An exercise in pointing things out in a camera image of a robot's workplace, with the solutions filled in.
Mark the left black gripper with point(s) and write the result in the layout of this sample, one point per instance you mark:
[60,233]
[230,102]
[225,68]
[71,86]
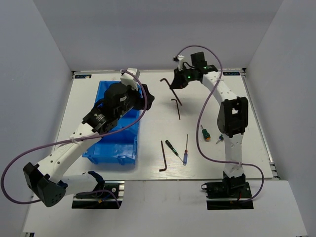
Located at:
[139,104]

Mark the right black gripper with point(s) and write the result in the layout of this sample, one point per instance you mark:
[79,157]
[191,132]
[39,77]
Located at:
[178,83]

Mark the brown hex key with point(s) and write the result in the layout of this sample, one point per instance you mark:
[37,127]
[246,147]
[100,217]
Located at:
[177,106]
[164,158]
[169,85]

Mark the brown hex key front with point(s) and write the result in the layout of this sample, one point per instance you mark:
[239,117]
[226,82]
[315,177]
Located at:
[164,158]

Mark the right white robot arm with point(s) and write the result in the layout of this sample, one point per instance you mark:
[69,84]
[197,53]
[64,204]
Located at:
[232,118]

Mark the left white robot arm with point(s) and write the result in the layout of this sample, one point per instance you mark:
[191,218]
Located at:
[47,178]

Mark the black green precision screwdriver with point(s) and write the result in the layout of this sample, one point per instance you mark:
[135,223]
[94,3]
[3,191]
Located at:
[171,147]

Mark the right table logo sticker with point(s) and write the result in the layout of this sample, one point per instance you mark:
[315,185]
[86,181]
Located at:
[231,73]

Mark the table logo sticker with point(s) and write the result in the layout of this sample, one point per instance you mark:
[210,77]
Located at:
[231,73]
[83,76]

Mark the blue plastic compartment bin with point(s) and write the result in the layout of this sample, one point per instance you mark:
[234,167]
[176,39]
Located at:
[118,148]

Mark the green orange stubby screwdriver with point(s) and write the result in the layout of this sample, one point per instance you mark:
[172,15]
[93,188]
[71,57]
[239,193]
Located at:
[205,134]

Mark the green stubby phillips screwdriver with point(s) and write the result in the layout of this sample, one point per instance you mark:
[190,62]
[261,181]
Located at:
[221,138]

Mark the left table logo sticker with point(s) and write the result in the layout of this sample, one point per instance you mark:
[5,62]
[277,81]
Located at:
[83,76]

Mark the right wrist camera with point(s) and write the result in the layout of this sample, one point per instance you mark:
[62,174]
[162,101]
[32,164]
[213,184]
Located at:
[180,60]

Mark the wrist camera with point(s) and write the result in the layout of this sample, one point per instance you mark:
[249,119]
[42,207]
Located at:
[128,79]
[180,60]

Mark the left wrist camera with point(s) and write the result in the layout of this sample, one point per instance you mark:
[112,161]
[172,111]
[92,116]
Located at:
[128,79]

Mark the blue handle red screwdriver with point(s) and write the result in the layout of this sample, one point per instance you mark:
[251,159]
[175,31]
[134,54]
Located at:
[185,156]

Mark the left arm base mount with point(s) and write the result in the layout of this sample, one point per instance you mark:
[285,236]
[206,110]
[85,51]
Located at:
[110,198]

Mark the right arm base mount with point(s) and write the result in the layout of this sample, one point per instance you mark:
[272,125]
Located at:
[228,195]

